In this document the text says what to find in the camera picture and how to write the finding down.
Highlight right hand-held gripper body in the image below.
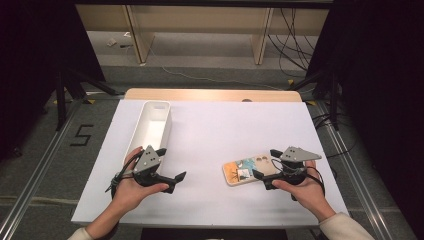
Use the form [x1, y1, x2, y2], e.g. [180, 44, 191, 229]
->
[263, 146, 323, 202]

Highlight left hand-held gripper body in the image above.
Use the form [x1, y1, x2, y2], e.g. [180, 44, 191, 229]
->
[133, 144, 177, 195]

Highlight white plastic storage bin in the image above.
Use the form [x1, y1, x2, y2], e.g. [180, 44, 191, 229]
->
[123, 100, 173, 175]

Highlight person's left hand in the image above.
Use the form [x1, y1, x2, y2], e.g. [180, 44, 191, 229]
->
[111, 146, 170, 216]

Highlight person's right hand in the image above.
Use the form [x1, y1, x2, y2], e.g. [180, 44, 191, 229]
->
[272, 160, 331, 211]

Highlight white table cover board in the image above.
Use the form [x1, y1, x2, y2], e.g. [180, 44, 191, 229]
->
[71, 99, 349, 228]

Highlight black metal stand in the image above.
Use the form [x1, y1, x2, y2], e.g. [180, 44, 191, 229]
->
[54, 66, 126, 131]
[288, 68, 341, 131]

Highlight light wooden table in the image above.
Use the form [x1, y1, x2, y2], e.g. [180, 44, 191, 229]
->
[124, 87, 303, 103]

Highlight black curtain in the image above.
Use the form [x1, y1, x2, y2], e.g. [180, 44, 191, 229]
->
[306, 0, 424, 234]
[0, 0, 106, 161]

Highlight beige wooden shelf unit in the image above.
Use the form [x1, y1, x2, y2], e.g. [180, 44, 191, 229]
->
[75, 3, 331, 66]

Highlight left hand-held gripper cable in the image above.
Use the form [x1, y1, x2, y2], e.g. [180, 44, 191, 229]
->
[104, 151, 145, 198]

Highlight black floor cables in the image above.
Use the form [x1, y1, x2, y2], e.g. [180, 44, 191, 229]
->
[313, 112, 358, 160]

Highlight white floor cable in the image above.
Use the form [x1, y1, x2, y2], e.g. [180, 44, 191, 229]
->
[148, 46, 284, 92]

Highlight bundle of black cables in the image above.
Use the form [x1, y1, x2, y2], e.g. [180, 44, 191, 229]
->
[267, 8, 318, 79]

